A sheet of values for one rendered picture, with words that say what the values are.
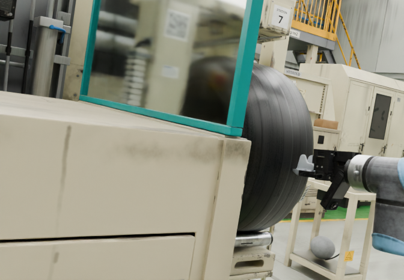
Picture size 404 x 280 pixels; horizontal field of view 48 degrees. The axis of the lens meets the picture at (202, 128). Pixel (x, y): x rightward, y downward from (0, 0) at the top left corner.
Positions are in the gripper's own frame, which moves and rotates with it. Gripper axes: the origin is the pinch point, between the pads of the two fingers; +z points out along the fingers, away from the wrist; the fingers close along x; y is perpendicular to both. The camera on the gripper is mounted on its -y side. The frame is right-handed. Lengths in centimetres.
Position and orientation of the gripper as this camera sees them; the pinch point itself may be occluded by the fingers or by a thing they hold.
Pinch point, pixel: (296, 172)
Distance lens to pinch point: 134.2
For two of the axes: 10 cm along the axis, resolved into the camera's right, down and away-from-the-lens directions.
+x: -8.1, -1.0, -5.7
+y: 0.9, -10.0, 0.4
